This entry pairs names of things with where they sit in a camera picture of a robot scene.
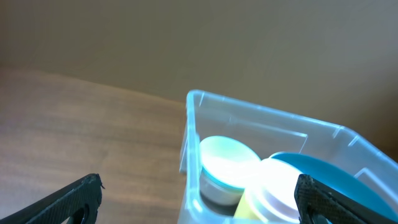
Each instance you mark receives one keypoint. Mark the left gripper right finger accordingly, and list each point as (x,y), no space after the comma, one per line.
(319,203)

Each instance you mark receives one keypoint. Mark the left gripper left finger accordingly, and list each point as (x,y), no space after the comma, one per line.
(77,203)

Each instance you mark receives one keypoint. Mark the pink cup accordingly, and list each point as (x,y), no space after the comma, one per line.
(270,194)

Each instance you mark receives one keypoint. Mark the light blue bowl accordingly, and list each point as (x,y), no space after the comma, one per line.
(227,166)

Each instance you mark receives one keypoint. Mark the clear plastic storage container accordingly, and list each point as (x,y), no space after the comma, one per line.
(268,131)

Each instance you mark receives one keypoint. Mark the yellow cup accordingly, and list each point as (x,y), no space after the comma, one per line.
(245,208)

